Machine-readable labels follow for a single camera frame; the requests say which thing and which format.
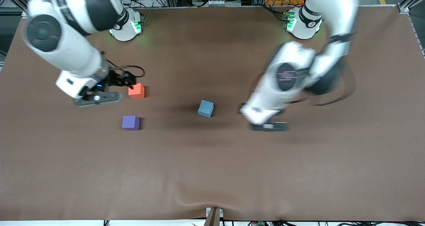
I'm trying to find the blue foam block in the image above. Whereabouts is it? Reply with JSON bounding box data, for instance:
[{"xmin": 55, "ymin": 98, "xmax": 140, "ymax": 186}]
[{"xmin": 198, "ymin": 100, "xmax": 214, "ymax": 118}]

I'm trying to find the orange foam block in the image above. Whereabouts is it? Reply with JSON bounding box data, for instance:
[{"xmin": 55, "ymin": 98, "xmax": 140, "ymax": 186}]
[{"xmin": 128, "ymin": 83, "xmax": 145, "ymax": 100}]

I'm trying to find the purple foam block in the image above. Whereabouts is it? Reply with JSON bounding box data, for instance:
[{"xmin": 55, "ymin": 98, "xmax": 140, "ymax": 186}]
[{"xmin": 122, "ymin": 115, "xmax": 140, "ymax": 131}]

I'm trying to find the brown table cover mat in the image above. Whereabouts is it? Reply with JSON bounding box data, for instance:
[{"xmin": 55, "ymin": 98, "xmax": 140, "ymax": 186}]
[{"xmin": 0, "ymin": 5, "xmax": 425, "ymax": 222}]

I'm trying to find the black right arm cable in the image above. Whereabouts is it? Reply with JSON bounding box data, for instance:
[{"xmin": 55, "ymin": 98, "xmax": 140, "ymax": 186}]
[{"xmin": 101, "ymin": 51, "xmax": 146, "ymax": 79}]

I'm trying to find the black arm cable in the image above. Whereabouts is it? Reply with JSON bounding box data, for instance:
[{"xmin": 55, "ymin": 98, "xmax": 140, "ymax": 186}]
[
  {"xmin": 307, "ymin": 58, "xmax": 356, "ymax": 107},
  {"xmin": 101, "ymin": 51, "xmax": 146, "ymax": 79}
]

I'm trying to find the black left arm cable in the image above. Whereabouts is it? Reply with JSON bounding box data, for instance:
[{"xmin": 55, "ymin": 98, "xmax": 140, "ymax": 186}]
[{"xmin": 307, "ymin": 58, "xmax": 356, "ymax": 107}]

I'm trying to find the brown camera mount bracket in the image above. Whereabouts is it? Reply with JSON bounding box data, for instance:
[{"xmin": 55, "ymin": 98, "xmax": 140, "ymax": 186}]
[{"xmin": 203, "ymin": 207, "xmax": 224, "ymax": 226}]

